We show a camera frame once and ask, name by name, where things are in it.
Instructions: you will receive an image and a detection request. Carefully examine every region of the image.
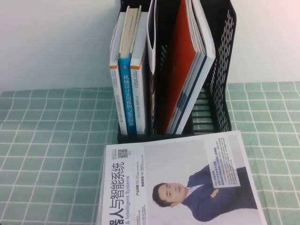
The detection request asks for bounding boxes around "white folded brochure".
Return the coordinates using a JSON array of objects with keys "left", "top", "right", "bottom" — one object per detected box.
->
[{"left": 146, "top": 0, "right": 157, "bottom": 135}]

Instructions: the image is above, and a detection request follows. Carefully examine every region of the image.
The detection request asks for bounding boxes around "red cover magazine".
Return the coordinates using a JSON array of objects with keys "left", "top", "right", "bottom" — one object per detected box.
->
[{"left": 161, "top": 0, "right": 198, "bottom": 135}]

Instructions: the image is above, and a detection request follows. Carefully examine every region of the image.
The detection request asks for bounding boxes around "blue spine book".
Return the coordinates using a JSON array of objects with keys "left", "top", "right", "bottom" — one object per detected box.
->
[{"left": 118, "top": 5, "right": 143, "bottom": 135}]

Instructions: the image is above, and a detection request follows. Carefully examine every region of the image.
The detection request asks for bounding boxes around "green checkered tablecloth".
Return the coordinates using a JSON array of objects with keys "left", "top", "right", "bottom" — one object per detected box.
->
[{"left": 0, "top": 81, "right": 300, "bottom": 225}]

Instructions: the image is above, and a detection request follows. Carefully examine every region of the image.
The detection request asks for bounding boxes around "magazine with man portrait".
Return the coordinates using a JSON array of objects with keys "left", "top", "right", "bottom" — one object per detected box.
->
[{"left": 95, "top": 130, "right": 268, "bottom": 225}]

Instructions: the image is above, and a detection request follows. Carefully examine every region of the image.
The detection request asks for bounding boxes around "black mesh book holder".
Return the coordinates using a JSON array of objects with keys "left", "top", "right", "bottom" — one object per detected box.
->
[{"left": 116, "top": 0, "right": 237, "bottom": 144}]

